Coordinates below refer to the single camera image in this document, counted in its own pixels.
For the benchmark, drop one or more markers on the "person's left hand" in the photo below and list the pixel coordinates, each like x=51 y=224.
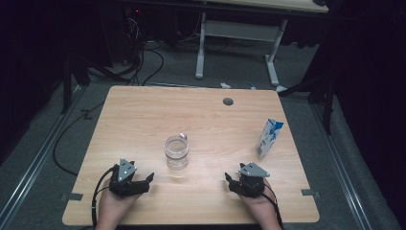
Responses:
x=113 y=206

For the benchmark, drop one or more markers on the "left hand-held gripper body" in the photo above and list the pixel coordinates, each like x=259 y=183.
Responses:
x=126 y=171

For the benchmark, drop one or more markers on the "white and blue milk carton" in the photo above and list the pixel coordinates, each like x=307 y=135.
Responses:
x=267 y=140

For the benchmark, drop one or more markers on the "black device with red light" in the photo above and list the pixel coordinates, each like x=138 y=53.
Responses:
x=135 y=12

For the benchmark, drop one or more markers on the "small blue and white plug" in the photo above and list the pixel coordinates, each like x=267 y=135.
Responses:
x=251 y=86

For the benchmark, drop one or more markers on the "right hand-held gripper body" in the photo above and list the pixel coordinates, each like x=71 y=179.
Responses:
x=252 y=172

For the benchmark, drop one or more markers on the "white-legged desk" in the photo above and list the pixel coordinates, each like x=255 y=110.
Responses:
x=239 y=30

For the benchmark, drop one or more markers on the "clear glass jar with lid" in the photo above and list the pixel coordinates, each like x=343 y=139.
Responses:
x=176 y=153

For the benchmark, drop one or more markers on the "black metal stand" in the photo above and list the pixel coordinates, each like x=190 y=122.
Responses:
x=67 y=86
x=327 y=105

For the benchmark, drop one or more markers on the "person's right hand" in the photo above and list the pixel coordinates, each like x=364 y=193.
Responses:
x=265 y=204

